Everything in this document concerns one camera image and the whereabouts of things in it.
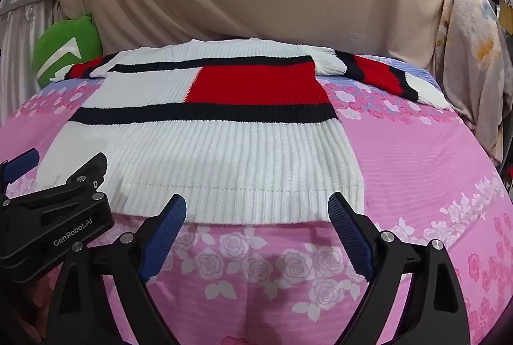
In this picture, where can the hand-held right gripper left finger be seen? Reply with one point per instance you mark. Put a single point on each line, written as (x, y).
(162, 243)

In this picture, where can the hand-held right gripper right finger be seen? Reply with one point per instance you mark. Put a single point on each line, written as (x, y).
(352, 239)

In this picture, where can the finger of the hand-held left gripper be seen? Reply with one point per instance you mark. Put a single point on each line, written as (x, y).
(91, 171)
(22, 165)

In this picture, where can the white red navy knit sweater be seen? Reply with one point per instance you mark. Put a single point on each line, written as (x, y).
(224, 152)

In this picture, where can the pink floral bed sheet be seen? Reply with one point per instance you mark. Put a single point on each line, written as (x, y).
(400, 169)

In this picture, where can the green plush pillow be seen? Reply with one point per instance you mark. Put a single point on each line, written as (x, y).
(48, 42)

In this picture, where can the silver grey curtain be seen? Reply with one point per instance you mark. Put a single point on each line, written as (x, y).
(20, 36)

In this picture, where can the cream floral blanket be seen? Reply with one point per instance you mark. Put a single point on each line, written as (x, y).
(461, 48)

